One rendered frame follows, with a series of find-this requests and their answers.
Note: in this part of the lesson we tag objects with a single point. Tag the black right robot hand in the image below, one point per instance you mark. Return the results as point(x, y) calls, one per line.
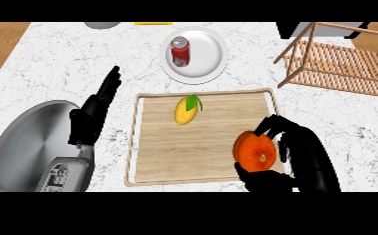
point(307, 159)

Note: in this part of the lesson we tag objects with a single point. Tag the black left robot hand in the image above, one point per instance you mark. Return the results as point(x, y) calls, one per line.
point(89, 119)

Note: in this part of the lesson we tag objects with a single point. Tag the orange squash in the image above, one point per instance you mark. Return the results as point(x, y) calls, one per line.
point(253, 152)

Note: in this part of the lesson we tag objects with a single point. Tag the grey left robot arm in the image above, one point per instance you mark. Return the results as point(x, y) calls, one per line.
point(67, 175)

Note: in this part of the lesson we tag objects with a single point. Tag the wooden tray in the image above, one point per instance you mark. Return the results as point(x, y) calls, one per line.
point(196, 149)

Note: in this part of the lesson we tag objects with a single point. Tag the wooden tiered shelf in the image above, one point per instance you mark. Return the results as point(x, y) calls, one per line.
point(334, 64)

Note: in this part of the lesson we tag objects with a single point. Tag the grey round metal pan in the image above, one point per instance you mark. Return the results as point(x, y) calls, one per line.
point(30, 142)

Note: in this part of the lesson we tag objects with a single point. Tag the yellow mango with green leaf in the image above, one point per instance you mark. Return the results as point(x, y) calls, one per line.
point(185, 114)

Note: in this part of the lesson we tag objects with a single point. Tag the red can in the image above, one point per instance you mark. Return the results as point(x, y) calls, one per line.
point(180, 53)

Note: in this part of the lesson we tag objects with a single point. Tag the grey round object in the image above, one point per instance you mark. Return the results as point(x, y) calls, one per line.
point(102, 25)

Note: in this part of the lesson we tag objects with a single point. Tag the white plate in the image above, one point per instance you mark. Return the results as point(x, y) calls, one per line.
point(208, 55)

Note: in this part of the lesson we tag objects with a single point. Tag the yellow flat object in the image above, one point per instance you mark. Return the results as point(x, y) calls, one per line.
point(154, 23)

